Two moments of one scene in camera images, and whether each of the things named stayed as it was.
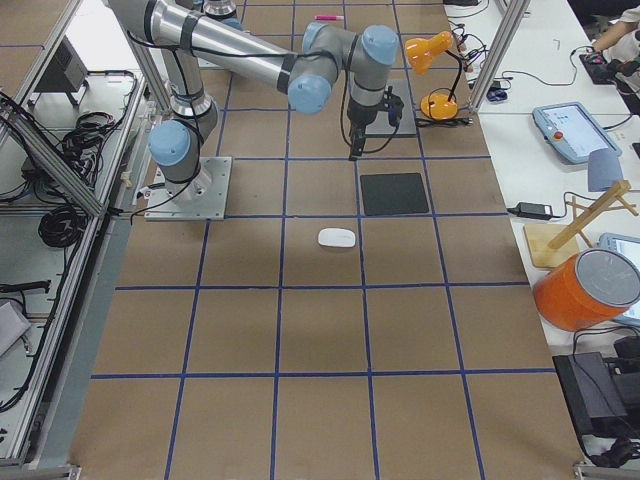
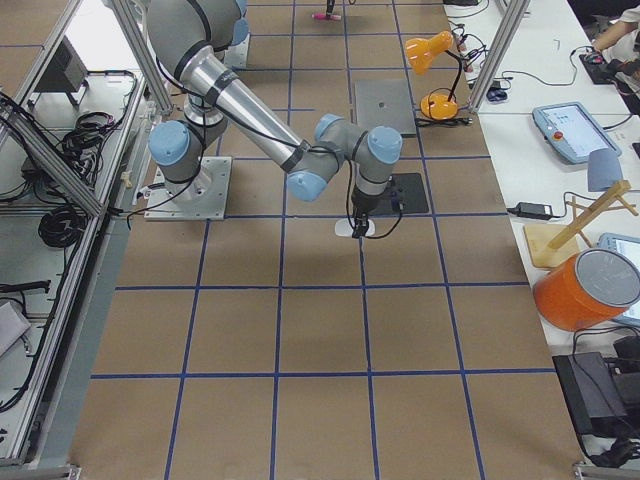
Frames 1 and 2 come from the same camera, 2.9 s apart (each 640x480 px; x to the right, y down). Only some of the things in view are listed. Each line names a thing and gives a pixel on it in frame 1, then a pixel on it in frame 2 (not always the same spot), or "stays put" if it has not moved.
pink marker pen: [328, 17] stays put
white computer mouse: [337, 237] to [343, 228]
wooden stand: [550, 245] stays put
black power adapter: [532, 210] stays put
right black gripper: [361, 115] to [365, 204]
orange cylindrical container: [591, 288] stays put
